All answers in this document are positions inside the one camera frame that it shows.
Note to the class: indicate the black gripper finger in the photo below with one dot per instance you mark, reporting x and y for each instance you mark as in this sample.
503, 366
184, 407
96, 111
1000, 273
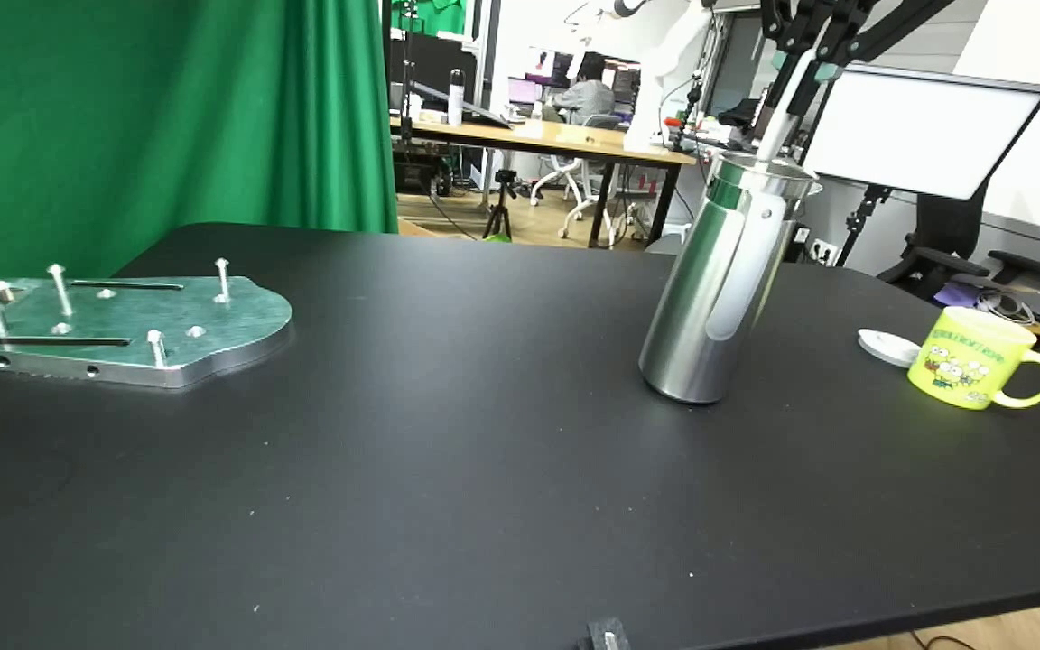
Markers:
892, 24
797, 24

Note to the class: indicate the white bottle brush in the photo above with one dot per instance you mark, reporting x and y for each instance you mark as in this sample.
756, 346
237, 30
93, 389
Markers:
784, 102

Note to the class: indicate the stainless steel flask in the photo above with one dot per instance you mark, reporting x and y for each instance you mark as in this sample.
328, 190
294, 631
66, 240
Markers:
713, 302

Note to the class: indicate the white display screen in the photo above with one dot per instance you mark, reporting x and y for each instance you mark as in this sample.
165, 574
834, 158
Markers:
917, 133

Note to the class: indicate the black office chair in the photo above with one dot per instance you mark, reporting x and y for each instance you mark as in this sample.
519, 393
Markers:
939, 230

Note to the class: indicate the wooden desk with black legs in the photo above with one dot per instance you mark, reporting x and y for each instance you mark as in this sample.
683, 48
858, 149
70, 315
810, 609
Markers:
544, 134

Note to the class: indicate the small white oval object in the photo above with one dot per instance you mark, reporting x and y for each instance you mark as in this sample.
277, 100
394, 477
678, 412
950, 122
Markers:
885, 349

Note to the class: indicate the yellow-green mug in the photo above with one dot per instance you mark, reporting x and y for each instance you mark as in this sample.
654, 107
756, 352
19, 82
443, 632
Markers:
958, 362

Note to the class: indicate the small black tripod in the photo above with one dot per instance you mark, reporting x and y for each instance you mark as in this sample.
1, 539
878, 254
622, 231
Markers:
500, 212

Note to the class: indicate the green cloth hanging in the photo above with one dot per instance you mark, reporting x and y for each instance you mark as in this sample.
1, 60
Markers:
435, 15

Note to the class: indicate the small silver screw head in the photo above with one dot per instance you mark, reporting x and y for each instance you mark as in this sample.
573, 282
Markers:
196, 329
106, 293
59, 326

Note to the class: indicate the green curtain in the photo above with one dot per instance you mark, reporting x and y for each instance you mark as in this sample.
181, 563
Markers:
124, 122

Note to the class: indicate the green metal mounting plate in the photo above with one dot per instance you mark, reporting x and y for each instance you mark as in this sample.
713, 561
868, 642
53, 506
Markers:
124, 320

